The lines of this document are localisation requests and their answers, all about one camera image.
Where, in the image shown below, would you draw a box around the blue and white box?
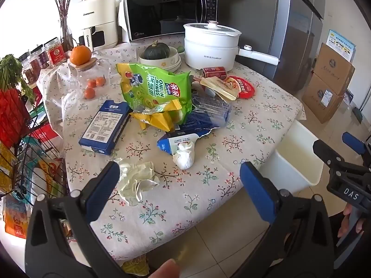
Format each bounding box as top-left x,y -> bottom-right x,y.
326,29 -> 356,63

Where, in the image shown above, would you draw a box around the floral tablecloth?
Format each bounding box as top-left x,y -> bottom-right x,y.
38,42 -> 306,267

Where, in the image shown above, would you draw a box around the glass jar with cork lid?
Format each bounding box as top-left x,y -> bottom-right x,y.
68,58 -> 112,99

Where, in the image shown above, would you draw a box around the red flat box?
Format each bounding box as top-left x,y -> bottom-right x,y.
29,122 -> 60,143

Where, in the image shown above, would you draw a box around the red round lid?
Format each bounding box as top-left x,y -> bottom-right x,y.
223,76 -> 256,99

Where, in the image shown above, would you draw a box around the white plastic package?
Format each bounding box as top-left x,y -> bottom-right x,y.
29,158 -> 64,206

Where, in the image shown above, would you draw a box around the yellow patterned cloth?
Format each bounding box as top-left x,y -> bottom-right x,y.
120,253 -> 150,277

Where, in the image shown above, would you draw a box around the green leafy vegetable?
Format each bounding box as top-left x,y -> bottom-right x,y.
0,55 -> 36,105

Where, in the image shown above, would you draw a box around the navy blue carton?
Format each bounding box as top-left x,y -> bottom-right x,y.
79,101 -> 131,156

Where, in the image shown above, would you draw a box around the crushed clear plastic bottle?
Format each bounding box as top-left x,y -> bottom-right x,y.
185,88 -> 232,128

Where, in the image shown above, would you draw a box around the brown cardboard box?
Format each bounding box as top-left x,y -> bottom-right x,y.
301,72 -> 345,123
313,43 -> 355,95

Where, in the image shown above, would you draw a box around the yellow packages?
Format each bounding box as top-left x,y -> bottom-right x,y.
0,142 -> 18,193

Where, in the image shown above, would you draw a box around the white electric cooking pot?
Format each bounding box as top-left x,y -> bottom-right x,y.
183,21 -> 279,72

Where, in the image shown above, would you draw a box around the grey refrigerator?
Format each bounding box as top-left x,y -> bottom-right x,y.
232,0 -> 326,92

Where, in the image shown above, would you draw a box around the person's left hand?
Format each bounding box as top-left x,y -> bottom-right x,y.
151,259 -> 180,278

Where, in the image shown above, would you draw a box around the white ceramic bowl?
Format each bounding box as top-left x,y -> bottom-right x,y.
138,46 -> 182,68

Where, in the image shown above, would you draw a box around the vase of dry twigs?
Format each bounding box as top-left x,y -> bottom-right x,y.
51,0 -> 80,51

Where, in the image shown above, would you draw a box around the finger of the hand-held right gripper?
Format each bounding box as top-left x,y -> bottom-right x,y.
313,139 -> 345,167
342,132 -> 366,155

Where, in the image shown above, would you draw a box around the person's right hand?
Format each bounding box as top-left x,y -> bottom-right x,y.
338,204 -> 366,238

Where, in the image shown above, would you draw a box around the large orange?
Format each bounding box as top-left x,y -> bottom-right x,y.
70,45 -> 92,66

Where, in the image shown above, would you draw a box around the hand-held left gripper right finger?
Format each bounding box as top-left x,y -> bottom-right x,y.
239,161 -> 338,278

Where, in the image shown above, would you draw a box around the red drink can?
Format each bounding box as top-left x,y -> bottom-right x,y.
202,66 -> 227,80

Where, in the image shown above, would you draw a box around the white air fryer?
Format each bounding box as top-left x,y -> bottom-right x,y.
65,0 -> 119,51

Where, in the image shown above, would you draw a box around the green snack bag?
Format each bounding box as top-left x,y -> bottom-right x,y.
116,63 -> 193,122

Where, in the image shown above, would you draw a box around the green pumpkin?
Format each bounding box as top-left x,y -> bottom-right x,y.
144,41 -> 170,60

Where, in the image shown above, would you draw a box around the torn blue packet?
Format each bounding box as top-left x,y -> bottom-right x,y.
157,119 -> 221,155

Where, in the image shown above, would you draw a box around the white plastic bin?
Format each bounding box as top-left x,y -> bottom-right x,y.
261,119 -> 324,193

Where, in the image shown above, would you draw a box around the yellow snack wrapper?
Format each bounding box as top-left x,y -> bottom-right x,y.
129,98 -> 183,132

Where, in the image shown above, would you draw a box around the orange patterned bag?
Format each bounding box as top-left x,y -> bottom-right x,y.
4,194 -> 29,239

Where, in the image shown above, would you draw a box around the blue and white bag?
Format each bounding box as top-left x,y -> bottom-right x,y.
343,88 -> 355,106

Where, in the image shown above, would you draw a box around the black microwave oven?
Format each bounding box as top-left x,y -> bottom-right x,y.
123,0 -> 218,42

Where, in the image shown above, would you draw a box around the black wire rack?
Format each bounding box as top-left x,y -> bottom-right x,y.
0,113 -> 71,200

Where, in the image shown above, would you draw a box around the torn orange cardboard box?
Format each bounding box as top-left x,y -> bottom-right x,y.
193,77 -> 241,102

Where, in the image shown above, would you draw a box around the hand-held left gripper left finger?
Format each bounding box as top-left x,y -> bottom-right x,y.
25,161 -> 128,278

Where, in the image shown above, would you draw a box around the white paper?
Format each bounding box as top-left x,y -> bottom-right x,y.
114,158 -> 160,207

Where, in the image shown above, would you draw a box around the red mesh bag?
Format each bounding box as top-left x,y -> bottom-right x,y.
0,88 -> 31,148

